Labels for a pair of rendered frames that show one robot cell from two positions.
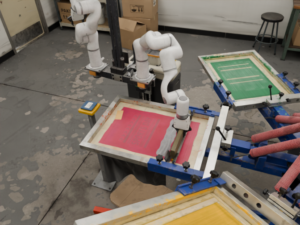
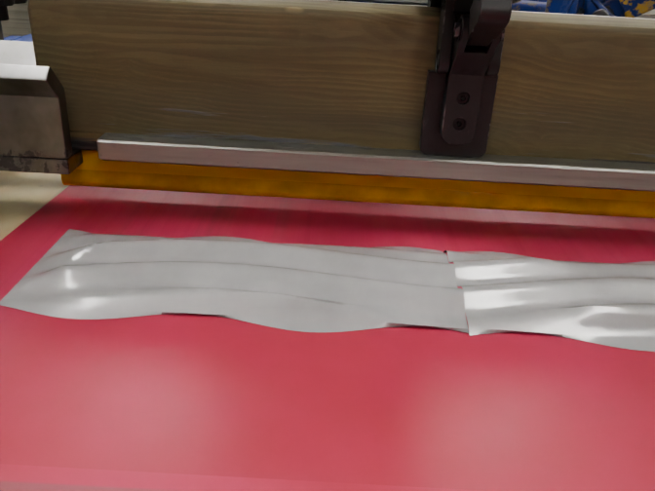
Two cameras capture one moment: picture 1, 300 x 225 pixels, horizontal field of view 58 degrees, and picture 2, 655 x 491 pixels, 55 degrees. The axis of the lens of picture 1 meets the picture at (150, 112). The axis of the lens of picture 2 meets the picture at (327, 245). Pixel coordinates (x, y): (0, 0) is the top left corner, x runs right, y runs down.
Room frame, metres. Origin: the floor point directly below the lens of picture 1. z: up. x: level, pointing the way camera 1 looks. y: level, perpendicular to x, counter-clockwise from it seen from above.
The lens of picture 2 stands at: (1.44, 0.07, 1.09)
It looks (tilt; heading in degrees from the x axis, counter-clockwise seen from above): 26 degrees down; 248
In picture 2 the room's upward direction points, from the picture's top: 3 degrees clockwise
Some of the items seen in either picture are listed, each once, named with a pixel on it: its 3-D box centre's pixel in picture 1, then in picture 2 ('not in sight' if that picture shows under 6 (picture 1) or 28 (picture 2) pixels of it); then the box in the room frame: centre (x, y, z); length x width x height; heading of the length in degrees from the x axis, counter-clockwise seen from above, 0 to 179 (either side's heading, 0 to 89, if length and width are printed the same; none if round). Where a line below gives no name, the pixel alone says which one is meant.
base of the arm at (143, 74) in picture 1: (143, 67); not in sight; (1.81, 0.03, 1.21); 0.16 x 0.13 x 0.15; 152
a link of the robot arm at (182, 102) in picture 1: (181, 101); not in sight; (1.31, -0.19, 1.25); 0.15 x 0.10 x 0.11; 25
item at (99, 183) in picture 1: (98, 147); not in sight; (1.68, 0.48, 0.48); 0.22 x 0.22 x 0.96; 68
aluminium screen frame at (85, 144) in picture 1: (151, 130); not in sight; (1.35, 0.00, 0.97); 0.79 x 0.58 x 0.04; 68
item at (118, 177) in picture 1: (134, 172); not in sight; (1.18, 0.13, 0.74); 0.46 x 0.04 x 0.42; 68
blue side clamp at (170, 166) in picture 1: (172, 169); not in sight; (1.01, -0.12, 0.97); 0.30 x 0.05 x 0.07; 68
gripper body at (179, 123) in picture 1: (181, 121); not in sight; (1.27, -0.20, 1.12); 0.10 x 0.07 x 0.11; 68
